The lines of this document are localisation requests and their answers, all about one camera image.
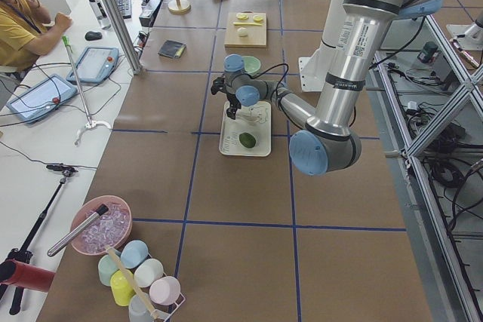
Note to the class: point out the single lemon slice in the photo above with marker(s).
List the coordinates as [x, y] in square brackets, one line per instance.
[257, 18]

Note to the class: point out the white steamed bun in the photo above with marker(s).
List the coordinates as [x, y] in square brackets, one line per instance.
[242, 32]

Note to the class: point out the near teach pendant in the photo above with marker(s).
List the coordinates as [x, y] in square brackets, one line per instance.
[41, 100]

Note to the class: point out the yellow plastic knife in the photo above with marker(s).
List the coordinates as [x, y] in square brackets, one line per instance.
[247, 24]

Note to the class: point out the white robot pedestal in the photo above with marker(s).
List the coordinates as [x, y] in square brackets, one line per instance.
[314, 69]

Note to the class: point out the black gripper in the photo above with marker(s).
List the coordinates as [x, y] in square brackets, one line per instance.
[232, 100]

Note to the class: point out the far teach pendant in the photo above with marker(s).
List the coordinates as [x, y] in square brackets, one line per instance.
[95, 64]

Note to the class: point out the aluminium frame post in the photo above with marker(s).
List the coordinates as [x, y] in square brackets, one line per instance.
[123, 36]

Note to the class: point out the cream bear tray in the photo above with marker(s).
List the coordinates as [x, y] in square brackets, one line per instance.
[230, 129]

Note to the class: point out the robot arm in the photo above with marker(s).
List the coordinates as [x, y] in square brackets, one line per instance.
[324, 142]

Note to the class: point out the person in yellow shirt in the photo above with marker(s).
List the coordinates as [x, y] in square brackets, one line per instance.
[27, 32]

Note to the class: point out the bamboo cutting board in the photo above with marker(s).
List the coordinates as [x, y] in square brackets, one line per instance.
[257, 35]

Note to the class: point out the pink bowl with ice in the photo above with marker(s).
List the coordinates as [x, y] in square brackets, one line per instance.
[109, 230]

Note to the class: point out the grey yellow folded cloth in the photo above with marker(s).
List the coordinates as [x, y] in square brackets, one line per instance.
[172, 49]

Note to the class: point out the mint green bowl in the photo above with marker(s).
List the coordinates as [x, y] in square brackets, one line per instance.
[252, 64]

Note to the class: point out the teach pendant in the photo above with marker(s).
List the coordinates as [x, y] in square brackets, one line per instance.
[95, 64]
[41, 100]

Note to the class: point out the grabber reach tool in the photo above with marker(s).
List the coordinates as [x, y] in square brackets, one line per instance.
[91, 123]

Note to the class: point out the black computer mouse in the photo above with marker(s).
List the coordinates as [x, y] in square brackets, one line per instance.
[93, 36]

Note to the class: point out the green avocado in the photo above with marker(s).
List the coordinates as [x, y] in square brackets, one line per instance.
[247, 140]

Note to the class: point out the wooden mug tree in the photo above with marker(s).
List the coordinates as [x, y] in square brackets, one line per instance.
[179, 6]

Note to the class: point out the black tripod stick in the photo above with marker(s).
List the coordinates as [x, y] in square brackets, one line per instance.
[22, 254]

